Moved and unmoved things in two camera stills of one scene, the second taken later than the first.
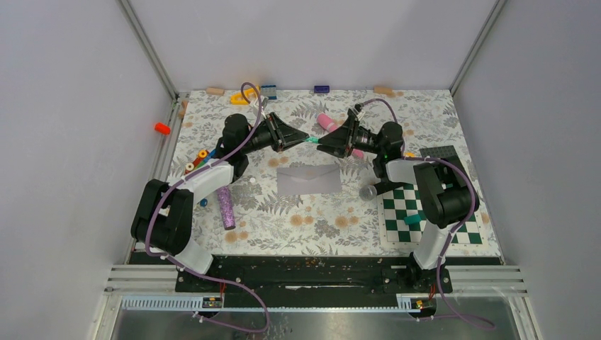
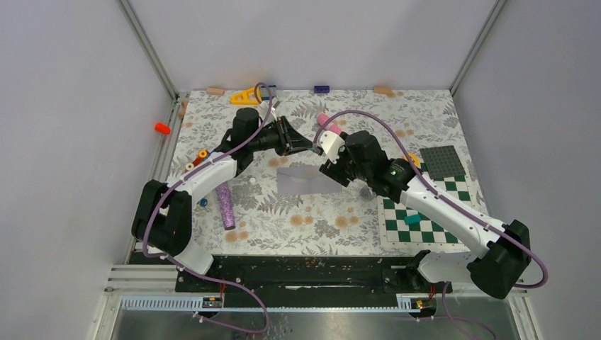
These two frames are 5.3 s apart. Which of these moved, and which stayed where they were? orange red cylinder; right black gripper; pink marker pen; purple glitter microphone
Moved: right black gripper
Stayed: purple glitter microphone; pink marker pen; orange red cylinder
